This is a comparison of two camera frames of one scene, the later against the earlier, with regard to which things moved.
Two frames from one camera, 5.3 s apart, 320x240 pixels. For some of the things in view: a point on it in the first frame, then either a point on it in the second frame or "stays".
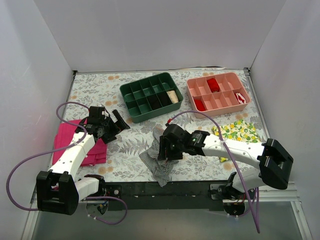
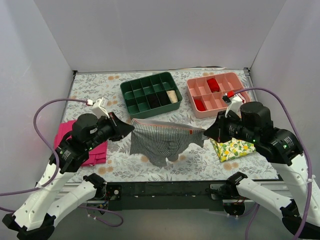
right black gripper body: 168,149 to 222,128
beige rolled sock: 173,96 stays
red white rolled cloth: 240,98 stays
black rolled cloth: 164,98 stays
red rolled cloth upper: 213,85 stays
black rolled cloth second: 154,102 stays
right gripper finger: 162,155 to 214,131
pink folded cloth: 97,154 stays
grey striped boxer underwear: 162,169 to 158,141
